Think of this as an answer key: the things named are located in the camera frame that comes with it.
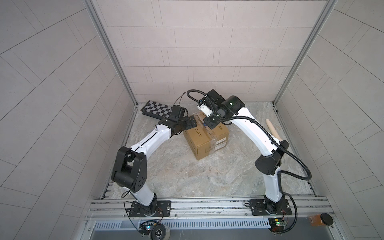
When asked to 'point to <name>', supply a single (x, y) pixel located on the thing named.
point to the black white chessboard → (157, 109)
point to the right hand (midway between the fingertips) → (207, 122)
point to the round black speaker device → (157, 231)
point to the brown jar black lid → (321, 219)
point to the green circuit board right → (277, 225)
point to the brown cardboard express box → (203, 140)
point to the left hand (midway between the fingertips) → (193, 121)
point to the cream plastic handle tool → (273, 132)
